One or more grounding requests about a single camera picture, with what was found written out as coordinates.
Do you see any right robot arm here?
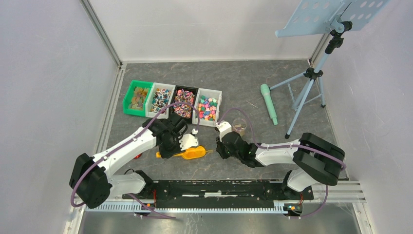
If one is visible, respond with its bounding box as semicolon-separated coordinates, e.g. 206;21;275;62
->
216;132;345;199

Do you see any clear plastic jar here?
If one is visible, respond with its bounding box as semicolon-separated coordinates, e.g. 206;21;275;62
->
231;118;247;136

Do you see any white star candy bin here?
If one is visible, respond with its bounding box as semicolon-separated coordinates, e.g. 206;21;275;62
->
192;88;222;127

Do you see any white lollipop bin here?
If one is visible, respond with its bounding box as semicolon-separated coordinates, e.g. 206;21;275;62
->
145;82;176;118

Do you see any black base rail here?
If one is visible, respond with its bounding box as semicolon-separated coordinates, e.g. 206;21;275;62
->
135;179;314;209

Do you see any aluminium frame post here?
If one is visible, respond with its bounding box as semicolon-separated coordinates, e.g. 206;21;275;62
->
80;0;123;67

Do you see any green candy bin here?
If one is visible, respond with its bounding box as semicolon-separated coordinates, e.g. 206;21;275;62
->
122;80;153;117

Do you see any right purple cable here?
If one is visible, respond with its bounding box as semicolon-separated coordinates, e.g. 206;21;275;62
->
218;107;347;220

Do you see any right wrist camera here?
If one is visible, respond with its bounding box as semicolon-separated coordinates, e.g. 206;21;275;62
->
215;121;232;141

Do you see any black swirl lollipop bin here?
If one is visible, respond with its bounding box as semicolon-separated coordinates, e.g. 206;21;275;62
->
169;86;198;123

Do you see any blue music stand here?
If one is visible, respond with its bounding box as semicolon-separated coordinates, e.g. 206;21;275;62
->
269;0;388;139

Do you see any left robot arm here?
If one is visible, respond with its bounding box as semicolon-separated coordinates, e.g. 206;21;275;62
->
69;113;188;209

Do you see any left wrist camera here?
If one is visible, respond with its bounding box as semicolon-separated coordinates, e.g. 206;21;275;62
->
179;129;199;151

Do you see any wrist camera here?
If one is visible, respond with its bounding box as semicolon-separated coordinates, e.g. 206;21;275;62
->
215;121;232;141
179;129;199;151

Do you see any orange plastic scoop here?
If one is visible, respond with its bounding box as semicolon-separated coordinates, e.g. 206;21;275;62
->
155;146;206;160

